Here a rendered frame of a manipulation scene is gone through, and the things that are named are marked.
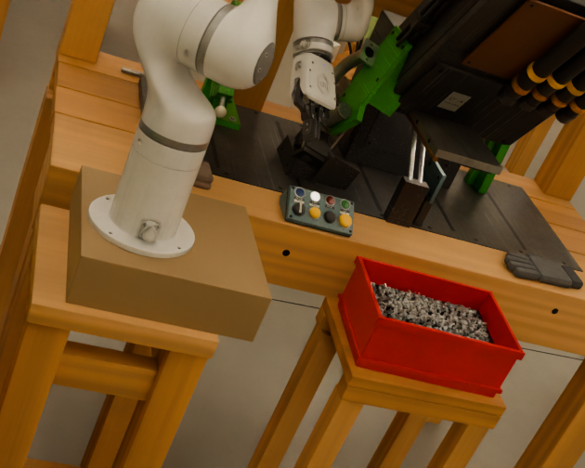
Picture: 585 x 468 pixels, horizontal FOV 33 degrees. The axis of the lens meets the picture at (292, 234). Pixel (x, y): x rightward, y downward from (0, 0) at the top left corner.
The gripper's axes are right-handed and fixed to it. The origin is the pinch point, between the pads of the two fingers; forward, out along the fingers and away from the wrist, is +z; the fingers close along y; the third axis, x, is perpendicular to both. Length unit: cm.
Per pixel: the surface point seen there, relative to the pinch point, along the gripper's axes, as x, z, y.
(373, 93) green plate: -1.9, -14.1, 19.7
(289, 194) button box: 8.9, 10.8, 4.6
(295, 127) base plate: 32, -18, 36
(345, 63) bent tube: 7.4, -24.3, 22.3
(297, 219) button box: 7.1, 16.2, 5.4
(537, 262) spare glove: -20, 18, 61
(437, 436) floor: 50, 54, 137
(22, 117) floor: 205, -70, 80
